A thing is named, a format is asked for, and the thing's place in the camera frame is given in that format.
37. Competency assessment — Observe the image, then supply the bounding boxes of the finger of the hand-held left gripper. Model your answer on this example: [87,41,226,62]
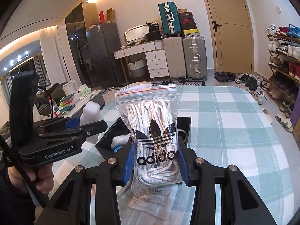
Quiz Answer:
[65,118,81,129]
[70,120,108,143]

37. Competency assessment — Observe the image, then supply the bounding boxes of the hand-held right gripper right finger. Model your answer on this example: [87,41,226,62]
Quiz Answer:
[177,142,278,225]

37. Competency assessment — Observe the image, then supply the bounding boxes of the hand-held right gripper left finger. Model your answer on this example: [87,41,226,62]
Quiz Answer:
[41,142,135,225]

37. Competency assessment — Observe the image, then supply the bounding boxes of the white foam piece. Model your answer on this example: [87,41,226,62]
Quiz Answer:
[80,101,104,144]

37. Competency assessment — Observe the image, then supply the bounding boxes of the black cardboard box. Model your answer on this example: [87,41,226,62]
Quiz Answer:
[95,116,191,161]

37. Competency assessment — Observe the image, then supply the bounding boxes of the clear logo bag of shoelaces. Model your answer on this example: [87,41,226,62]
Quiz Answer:
[115,84,184,193]

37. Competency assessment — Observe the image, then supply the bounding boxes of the person's left forearm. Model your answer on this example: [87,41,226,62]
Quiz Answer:
[0,164,38,225]

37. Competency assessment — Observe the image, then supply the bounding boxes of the person's left hand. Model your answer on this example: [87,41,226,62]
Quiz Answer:
[8,163,55,194]

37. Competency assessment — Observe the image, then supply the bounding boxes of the red patterned food container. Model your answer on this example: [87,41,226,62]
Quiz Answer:
[60,94,75,110]

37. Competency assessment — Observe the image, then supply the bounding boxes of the grey coffee table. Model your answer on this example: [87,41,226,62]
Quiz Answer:
[39,88,106,122]

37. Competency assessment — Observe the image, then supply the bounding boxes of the green tissue box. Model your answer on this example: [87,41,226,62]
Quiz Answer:
[78,84,92,98]

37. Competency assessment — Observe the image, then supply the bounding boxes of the white appliance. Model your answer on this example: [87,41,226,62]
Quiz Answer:
[62,80,79,96]

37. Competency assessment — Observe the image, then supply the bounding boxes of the grey curtain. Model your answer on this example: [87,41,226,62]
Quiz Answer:
[33,53,51,86]

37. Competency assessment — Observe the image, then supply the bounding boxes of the white oval dish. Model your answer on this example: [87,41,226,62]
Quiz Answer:
[118,81,154,92]

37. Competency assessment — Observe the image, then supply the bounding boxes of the grey refrigerator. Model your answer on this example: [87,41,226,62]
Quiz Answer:
[85,23,125,88]

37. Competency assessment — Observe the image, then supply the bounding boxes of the woven laundry basket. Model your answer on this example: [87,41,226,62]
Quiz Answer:
[127,58,146,78]

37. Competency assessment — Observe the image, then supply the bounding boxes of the dark glass cabinet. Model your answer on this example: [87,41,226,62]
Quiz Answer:
[64,2,98,85]

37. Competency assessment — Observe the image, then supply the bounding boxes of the black white patterned rug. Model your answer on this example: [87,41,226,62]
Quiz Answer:
[152,81,207,86]

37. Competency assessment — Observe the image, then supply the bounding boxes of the white dresser with drawers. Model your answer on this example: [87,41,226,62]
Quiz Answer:
[113,40,169,78]

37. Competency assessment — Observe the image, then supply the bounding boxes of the dark floor bag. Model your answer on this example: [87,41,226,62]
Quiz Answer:
[214,71,236,83]

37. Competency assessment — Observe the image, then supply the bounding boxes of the oval mirror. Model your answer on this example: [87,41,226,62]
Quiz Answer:
[124,25,150,43]

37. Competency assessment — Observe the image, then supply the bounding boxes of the beige suitcase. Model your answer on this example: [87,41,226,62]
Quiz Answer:
[163,36,187,80]

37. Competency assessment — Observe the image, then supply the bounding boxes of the scattered loose shoes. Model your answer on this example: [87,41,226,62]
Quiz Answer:
[235,73,294,133]

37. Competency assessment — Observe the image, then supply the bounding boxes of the silver suitcase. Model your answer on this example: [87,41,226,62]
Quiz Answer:
[183,36,208,81]

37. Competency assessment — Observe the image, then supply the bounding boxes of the open cardboard box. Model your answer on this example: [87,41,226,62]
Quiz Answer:
[106,8,115,23]

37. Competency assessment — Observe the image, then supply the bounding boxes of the black paper bag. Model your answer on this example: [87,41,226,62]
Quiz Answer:
[145,21,162,40]

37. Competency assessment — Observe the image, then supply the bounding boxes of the teal suitcase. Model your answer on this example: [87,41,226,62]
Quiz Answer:
[158,2,182,38]

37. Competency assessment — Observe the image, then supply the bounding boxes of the yellow and black shoe box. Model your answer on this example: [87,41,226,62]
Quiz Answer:
[183,28,200,37]

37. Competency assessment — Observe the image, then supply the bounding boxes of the tan wooden door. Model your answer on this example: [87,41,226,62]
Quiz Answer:
[200,0,255,74]

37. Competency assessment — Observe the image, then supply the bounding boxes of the wooden shoe rack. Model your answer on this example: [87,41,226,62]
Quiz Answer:
[267,25,300,113]

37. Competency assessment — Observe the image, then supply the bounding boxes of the shoe rack with shoes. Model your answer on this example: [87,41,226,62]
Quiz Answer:
[265,24,300,112]

